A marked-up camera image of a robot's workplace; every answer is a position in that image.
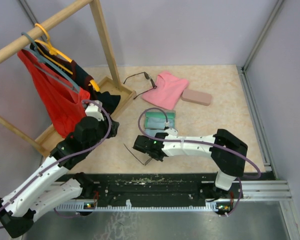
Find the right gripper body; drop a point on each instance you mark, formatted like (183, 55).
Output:
(161, 158)

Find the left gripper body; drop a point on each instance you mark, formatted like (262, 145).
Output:
(112, 132)

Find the thin wire-frame sunglasses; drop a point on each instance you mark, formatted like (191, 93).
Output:
(144, 163)

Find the large light blue cloth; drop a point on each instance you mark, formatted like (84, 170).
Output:
(155, 123)

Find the grey glasses case green lining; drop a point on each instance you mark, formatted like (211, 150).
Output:
(155, 113)

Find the small light blue cloth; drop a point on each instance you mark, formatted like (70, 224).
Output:
(153, 132)

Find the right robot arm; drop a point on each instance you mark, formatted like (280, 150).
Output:
(222, 147)

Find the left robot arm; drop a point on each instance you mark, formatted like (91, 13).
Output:
(20, 209)

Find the tortoiseshell sunglasses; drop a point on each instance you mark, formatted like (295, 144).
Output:
(147, 77)

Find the red hanging shirt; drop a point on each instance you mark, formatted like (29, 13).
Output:
(64, 106)

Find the pink folded shirt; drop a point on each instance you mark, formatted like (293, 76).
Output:
(168, 91)

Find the pink glasses case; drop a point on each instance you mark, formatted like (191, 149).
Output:
(196, 97)

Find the dark striped hanging garment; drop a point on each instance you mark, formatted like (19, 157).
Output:
(109, 101)

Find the yellow plastic hanger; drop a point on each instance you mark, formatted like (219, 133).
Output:
(55, 52)

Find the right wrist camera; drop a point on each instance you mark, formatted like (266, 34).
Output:
(171, 131)

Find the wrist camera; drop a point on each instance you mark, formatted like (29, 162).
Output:
(171, 131)
(93, 110)

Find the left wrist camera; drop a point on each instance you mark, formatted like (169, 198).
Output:
(93, 110)

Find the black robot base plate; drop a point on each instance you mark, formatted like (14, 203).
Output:
(149, 192)

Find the aluminium frame rail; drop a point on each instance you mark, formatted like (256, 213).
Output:
(253, 190)

